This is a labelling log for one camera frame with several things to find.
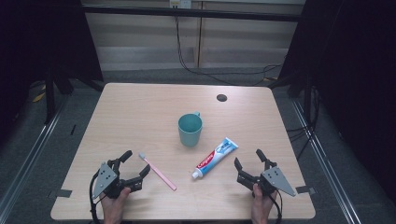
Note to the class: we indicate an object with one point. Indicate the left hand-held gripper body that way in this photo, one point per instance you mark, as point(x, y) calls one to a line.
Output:
point(104, 181)

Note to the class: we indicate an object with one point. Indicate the person's left hand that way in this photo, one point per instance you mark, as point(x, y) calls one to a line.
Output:
point(113, 208)

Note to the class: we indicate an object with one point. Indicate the small black floor strip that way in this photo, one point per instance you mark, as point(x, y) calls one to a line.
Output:
point(73, 129)

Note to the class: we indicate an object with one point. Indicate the black metal stand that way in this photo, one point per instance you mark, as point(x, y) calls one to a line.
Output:
point(49, 99)

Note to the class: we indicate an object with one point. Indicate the person's right hand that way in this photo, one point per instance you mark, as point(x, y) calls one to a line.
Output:
point(261, 207)

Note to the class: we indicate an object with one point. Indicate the dark curtain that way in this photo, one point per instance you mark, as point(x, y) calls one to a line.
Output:
point(351, 77)
point(37, 40)

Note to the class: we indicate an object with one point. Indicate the aluminium floor rail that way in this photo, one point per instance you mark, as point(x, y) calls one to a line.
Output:
point(28, 158)
point(327, 168)

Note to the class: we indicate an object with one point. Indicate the teal cup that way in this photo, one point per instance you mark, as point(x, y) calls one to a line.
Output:
point(190, 137)

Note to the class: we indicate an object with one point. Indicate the yellow floor marker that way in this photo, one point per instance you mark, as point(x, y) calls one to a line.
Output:
point(39, 97)

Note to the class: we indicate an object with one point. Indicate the grey tape strip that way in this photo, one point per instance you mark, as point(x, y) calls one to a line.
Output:
point(305, 189)
point(62, 193)

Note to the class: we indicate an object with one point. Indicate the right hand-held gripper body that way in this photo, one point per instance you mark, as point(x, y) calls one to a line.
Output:
point(275, 179)

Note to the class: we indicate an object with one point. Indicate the toothpaste tube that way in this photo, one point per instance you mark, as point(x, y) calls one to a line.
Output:
point(214, 158)

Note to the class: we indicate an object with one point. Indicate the white wall socket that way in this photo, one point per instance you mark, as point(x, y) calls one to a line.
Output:
point(180, 3)

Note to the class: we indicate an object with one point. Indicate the pink toothbrush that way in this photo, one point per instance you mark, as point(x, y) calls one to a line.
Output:
point(160, 174)

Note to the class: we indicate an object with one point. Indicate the black horizontal bar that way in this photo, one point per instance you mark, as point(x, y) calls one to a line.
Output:
point(186, 13)

